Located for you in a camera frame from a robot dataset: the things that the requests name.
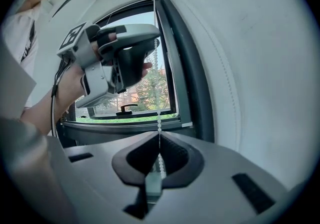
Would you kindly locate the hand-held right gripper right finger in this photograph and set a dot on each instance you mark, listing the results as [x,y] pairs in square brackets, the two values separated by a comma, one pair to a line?
[212,193]

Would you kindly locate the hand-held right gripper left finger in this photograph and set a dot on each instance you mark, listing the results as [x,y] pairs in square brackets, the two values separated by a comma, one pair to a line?
[100,183]

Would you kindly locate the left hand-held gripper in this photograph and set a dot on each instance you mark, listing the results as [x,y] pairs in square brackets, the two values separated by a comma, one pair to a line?
[92,75]

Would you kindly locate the person's left forearm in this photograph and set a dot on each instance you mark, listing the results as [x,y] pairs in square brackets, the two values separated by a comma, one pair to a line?
[42,112]

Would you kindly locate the person's left hand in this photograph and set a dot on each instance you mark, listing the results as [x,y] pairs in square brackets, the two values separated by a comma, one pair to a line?
[72,85]

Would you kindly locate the black open window sash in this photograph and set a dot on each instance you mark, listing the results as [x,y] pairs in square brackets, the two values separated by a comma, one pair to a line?
[172,80]

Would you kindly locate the orange brick building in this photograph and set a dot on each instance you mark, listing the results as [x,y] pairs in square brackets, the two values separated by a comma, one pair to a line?
[150,92]

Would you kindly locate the green shrubs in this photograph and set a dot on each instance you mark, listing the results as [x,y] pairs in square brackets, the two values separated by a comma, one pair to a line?
[105,119]

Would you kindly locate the person's white shirt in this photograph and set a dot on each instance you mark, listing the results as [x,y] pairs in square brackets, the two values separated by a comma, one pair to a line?
[15,32]

